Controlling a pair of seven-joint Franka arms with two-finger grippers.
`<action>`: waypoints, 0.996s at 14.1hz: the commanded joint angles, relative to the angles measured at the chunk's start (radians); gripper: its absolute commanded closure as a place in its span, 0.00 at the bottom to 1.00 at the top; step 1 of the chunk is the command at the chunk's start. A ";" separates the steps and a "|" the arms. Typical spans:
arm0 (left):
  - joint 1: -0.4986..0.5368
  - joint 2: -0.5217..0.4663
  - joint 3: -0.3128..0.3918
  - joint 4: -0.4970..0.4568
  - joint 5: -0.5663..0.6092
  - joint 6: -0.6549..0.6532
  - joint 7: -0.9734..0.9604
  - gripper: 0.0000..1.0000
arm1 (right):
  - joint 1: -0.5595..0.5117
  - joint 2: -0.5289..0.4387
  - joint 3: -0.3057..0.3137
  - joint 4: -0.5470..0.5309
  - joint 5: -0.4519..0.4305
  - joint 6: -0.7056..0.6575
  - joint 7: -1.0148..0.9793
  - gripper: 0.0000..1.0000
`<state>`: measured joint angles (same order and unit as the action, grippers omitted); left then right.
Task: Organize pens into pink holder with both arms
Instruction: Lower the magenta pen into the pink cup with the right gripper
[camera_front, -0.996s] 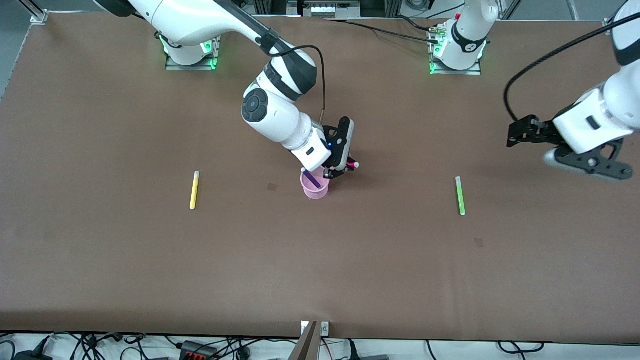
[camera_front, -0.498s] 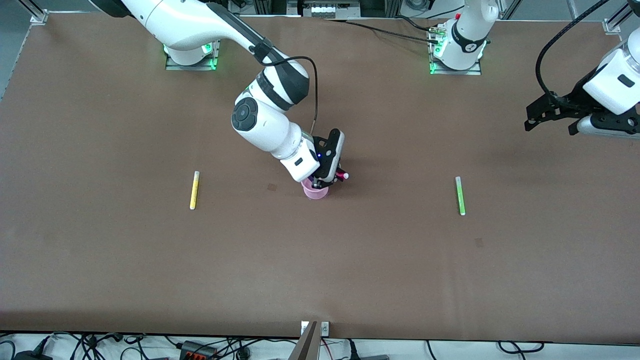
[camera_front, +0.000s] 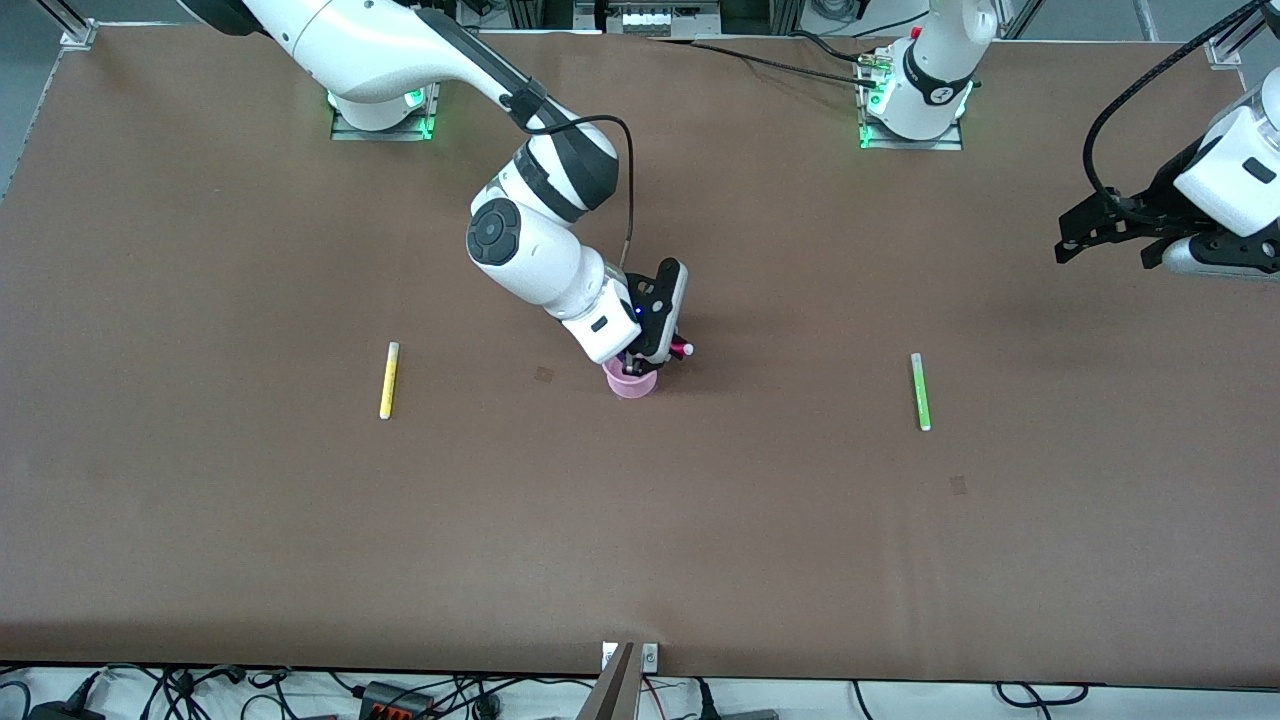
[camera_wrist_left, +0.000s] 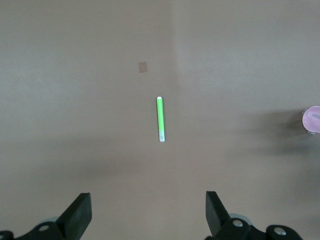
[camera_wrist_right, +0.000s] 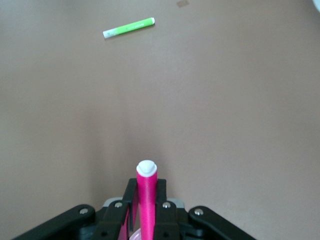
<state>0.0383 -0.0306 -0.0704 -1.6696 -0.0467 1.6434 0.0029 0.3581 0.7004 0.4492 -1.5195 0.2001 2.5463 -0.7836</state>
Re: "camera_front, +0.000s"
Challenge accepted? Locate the black plug on floor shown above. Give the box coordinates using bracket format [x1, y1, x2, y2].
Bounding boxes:
[690, 680, 781, 720]

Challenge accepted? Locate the short black table cable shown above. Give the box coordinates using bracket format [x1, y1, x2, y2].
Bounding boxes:
[788, 30, 873, 67]

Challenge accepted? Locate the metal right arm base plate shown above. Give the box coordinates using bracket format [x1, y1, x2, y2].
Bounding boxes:
[330, 85, 442, 142]

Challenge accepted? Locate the black orange power adapter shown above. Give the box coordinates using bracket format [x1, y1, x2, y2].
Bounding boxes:
[358, 680, 437, 720]

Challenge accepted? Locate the white terminal block device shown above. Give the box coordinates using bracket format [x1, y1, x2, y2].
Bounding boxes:
[618, 8, 703, 34]

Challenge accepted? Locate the pink plastic cup holder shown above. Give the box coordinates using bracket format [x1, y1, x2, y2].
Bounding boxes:
[603, 357, 661, 400]

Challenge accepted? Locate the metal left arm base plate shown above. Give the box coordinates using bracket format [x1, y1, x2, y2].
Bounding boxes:
[857, 60, 964, 152]

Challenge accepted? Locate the long black table cable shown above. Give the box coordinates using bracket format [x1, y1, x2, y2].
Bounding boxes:
[648, 38, 883, 93]

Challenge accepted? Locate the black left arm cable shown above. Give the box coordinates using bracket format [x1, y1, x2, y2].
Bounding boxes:
[1084, 0, 1273, 201]

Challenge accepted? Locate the black looped floor cable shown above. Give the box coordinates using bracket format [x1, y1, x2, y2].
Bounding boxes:
[994, 682, 1093, 713]

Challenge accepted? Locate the brown camera mast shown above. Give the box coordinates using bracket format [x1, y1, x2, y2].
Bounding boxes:
[575, 642, 641, 720]

